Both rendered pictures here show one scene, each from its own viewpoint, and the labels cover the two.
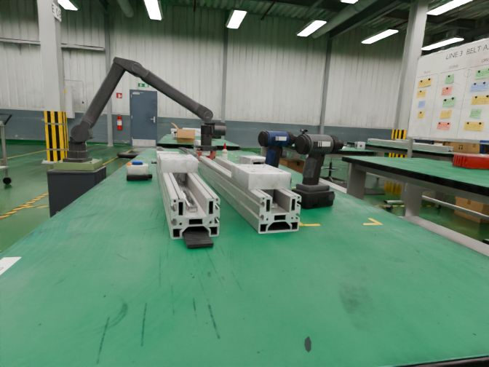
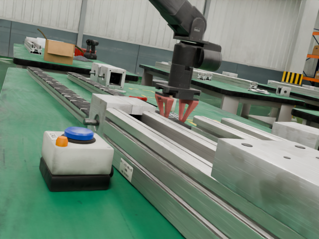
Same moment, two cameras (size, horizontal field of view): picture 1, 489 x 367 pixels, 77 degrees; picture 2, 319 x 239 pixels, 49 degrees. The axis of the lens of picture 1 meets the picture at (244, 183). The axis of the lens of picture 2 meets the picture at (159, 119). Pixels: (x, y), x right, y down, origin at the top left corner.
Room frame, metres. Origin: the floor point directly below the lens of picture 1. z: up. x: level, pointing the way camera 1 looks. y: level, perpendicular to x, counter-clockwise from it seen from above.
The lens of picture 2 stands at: (0.73, 0.43, 0.97)
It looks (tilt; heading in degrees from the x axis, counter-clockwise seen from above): 10 degrees down; 348
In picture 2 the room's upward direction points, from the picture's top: 10 degrees clockwise
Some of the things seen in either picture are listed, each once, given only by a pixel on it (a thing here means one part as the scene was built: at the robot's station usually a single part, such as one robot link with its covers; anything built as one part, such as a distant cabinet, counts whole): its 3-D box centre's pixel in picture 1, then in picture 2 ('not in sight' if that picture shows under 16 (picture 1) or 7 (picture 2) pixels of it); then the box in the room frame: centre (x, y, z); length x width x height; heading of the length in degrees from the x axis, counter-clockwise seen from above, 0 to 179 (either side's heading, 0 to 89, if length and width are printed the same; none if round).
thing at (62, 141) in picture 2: not in sight; (61, 140); (1.17, 0.45, 0.85); 0.02 x 0.02 x 0.01
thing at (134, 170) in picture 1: (140, 171); (81, 158); (1.21, 0.42, 0.81); 0.10 x 0.08 x 0.06; 108
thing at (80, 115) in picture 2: not in sight; (51, 87); (2.01, 0.56, 0.79); 0.96 x 0.04 x 0.03; 18
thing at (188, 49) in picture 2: (207, 129); (186, 56); (1.59, 0.20, 0.98); 0.07 x 0.06 x 0.07; 108
